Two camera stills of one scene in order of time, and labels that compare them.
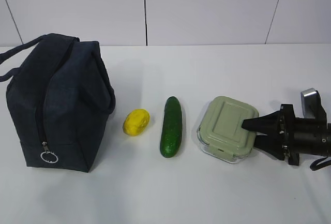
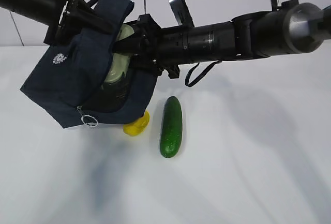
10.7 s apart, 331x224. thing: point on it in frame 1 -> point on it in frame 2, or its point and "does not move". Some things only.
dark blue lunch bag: [61, 95] -> [66, 80]
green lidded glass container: [220, 132] -> [120, 63]
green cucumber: [171, 138] does not move
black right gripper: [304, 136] -> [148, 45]
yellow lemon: [136, 122] does not move
